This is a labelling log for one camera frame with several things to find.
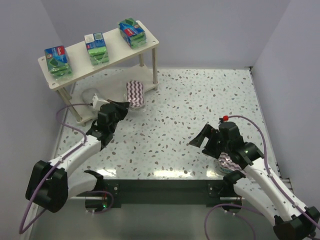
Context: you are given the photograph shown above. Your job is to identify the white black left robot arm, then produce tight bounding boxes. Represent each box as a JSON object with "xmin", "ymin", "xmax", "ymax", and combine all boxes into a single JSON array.
[{"xmin": 25, "ymin": 100, "xmax": 130, "ymax": 213}]

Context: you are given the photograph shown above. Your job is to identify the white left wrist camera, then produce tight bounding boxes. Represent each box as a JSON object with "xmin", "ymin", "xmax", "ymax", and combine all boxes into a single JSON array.
[{"xmin": 92, "ymin": 93, "xmax": 109, "ymax": 111}]

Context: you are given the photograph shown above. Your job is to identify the Vileda pack with red logo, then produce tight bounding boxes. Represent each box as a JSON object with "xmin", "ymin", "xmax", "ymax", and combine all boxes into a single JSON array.
[{"xmin": 118, "ymin": 17, "xmax": 147, "ymax": 49}]

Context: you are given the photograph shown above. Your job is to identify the beige two-tier wooden shelf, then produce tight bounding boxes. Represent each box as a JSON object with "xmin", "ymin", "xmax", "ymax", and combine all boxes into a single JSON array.
[{"xmin": 38, "ymin": 21, "xmax": 159, "ymax": 125}]

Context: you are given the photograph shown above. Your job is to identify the Vileda pack with barcode label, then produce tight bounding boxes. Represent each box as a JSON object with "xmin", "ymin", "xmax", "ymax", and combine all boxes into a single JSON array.
[{"xmin": 84, "ymin": 32, "xmax": 109, "ymax": 66}]

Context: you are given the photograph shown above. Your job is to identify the silver mesh scourer pack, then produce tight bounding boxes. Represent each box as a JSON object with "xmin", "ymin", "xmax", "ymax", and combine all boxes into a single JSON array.
[{"xmin": 81, "ymin": 88, "xmax": 100, "ymax": 105}]

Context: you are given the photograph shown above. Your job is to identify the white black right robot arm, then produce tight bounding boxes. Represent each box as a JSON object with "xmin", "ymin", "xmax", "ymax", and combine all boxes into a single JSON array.
[{"xmin": 189, "ymin": 121, "xmax": 320, "ymax": 240}]

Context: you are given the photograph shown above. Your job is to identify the pink brown wavy sponge pack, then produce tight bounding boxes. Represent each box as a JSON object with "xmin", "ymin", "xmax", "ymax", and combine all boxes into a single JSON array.
[{"xmin": 125, "ymin": 80, "xmax": 145, "ymax": 111}]

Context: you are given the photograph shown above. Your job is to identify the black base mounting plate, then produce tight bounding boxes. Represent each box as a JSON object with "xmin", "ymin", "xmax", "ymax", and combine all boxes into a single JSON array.
[{"xmin": 101, "ymin": 179, "xmax": 240, "ymax": 208}]

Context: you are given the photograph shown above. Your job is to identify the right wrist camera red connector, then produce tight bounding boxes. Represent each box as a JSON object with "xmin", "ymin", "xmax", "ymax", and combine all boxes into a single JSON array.
[{"xmin": 219, "ymin": 115, "xmax": 229, "ymax": 124}]

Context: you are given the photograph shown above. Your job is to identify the large blue Vileda sponge pack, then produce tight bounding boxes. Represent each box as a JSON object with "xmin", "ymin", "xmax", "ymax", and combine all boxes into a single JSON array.
[{"xmin": 44, "ymin": 45, "xmax": 73, "ymax": 80}]

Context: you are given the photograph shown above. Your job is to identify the small pink wavy sponge pack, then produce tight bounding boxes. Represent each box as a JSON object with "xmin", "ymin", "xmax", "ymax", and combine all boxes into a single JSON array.
[{"xmin": 216, "ymin": 152, "xmax": 242, "ymax": 174}]

